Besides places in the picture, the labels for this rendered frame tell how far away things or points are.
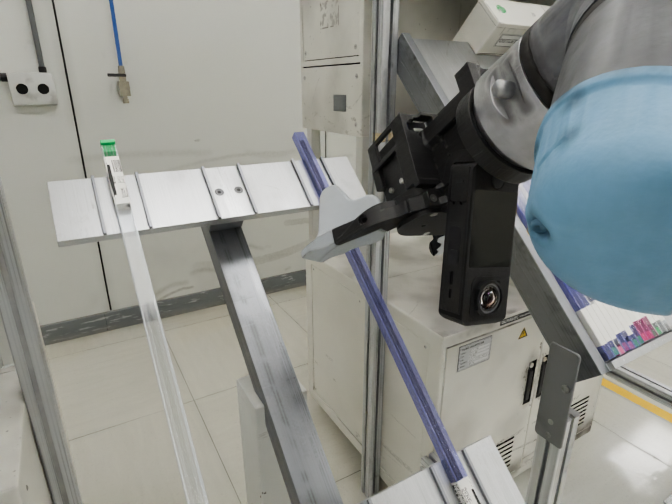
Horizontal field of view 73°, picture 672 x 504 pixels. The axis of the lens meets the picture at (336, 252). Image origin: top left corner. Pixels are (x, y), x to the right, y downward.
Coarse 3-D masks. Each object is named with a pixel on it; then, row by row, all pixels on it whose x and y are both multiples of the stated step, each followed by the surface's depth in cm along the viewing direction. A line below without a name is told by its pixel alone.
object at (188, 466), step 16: (128, 208) 44; (128, 224) 43; (128, 240) 42; (128, 256) 41; (144, 256) 42; (144, 272) 41; (144, 288) 40; (144, 304) 40; (144, 320) 39; (160, 320) 39; (160, 336) 39; (160, 352) 38; (160, 368) 37; (160, 384) 37; (176, 384) 37; (176, 400) 36; (176, 416) 36; (176, 432) 35; (176, 448) 35; (192, 448) 35; (192, 464) 35; (192, 480) 34; (192, 496) 33
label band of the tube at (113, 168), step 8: (104, 160) 46; (112, 160) 46; (112, 168) 46; (120, 168) 46; (112, 176) 45; (120, 176) 45; (112, 184) 45; (120, 184) 45; (112, 192) 44; (120, 192) 45; (120, 200) 44; (128, 200) 44
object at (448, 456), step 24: (312, 168) 55; (360, 264) 50; (384, 312) 48; (384, 336) 47; (408, 360) 46; (408, 384) 45; (432, 408) 44; (432, 432) 43; (456, 456) 42; (456, 480) 41
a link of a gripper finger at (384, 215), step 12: (384, 204) 34; (396, 204) 35; (360, 216) 35; (372, 216) 35; (384, 216) 34; (396, 216) 34; (408, 216) 34; (336, 228) 38; (348, 228) 36; (360, 228) 35; (372, 228) 35; (384, 228) 36; (336, 240) 37; (348, 240) 37
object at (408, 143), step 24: (480, 72) 31; (456, 96) 31; (408, 120) 35; (432, 120) 35; (456, 120) 29; (408, 144) 34; (432, 144) 34; (456, 144) 32; (480, 144) 28; (384, 168) 38; (408, 168) 34; (432, 168) 34; (504, 168) 28; (384, 192) 38; (408, 192) 34; (432, 192) 33; (432, 216) 34
